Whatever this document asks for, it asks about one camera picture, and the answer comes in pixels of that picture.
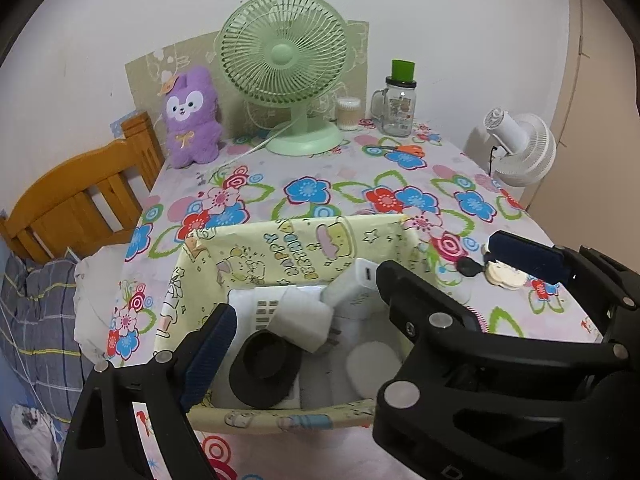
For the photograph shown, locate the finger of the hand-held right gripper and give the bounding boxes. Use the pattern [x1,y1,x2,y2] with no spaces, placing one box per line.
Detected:
[372,259,640,480]
[486,230,640,311]

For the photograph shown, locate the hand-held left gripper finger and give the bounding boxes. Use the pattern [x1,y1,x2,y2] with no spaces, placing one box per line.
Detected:
[59,302,238,480]

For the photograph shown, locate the cream bear-shaped keychain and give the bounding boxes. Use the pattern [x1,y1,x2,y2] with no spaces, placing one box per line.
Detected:
[481,245,528,290]

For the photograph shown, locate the white charger block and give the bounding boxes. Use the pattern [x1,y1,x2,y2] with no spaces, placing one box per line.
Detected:
[320,258,396,346]

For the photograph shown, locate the black round cap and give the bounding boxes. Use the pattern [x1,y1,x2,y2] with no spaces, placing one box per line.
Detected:
[228,330,303,409]

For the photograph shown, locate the white remote control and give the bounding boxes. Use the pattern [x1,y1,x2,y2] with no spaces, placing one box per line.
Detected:
[227,286,303,411]

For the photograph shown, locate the white round pad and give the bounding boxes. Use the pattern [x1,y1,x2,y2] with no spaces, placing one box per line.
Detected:
[345,342,403,400]

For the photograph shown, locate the white plug charger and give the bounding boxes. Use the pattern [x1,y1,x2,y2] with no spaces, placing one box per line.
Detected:
[270,285,343,357]

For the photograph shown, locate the yellow cartoon fabric storage box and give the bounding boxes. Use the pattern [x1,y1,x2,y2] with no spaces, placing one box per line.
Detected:
[154,214,426,433]

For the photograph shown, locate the floral tablecloth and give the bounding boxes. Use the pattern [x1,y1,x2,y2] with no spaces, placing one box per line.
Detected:
[102,120,608,480]

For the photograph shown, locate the white clip fan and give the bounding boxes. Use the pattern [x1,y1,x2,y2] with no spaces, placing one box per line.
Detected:
[482,106,557,188]

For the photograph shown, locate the beige wardrobe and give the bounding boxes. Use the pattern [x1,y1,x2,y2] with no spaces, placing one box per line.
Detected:
[520,0,640,281]

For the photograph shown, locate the white pillow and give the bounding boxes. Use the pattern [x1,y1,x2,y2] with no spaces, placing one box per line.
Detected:
[74,245,132,361]

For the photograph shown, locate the glass jar mug green lid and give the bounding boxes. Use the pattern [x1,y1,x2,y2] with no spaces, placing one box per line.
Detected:
[370,59,418,137]

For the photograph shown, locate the clear cotton swab container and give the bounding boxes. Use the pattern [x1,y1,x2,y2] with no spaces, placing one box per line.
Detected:
[336,96,362,132]

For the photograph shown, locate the blue plaid bedding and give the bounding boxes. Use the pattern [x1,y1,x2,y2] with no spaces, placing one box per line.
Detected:
[0,240,96,421]

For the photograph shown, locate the white printed cloth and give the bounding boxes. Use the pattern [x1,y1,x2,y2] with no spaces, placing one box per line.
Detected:
[10,402,63,480]

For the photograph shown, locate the wooden bed headboard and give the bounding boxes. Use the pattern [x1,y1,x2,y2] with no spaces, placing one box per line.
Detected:
[0,111,166,265]

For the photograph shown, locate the purple plush bunny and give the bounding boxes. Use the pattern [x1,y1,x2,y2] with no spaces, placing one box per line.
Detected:
[162,66,224,169]

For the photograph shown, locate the green desk fan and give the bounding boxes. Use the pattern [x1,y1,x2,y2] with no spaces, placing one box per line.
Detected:
[218,0,348,157]

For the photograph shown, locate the orange-handled scissors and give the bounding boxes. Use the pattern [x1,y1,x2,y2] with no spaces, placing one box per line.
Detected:
[362,143,426,157]

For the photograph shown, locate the white fan cable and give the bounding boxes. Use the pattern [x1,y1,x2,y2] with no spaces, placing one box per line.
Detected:
[227,122,296,161]

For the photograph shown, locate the beige cartoon wall poster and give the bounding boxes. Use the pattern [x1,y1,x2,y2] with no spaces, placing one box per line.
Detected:
[125,20,371,136]

